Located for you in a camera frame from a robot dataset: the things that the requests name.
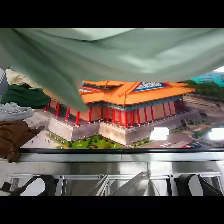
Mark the pale green garment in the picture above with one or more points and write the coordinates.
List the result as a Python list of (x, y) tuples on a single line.
[(113, 55)]

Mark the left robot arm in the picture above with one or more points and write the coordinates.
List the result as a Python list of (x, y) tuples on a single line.
[(46, 186)]

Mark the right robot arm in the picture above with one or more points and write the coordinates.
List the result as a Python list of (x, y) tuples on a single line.
[(190, 185)]

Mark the dark green garment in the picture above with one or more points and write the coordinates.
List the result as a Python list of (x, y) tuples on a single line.
[(25, 96)]

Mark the grey garment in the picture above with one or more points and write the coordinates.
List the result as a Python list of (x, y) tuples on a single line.
[(13, 111)]

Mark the beige garment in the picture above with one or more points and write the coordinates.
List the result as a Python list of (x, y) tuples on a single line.
[(17, 78)]

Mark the brown garment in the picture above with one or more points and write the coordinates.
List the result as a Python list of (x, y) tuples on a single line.
[(13, 136)]

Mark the silver frame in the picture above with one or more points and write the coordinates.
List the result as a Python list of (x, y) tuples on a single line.
[(113, 166)]

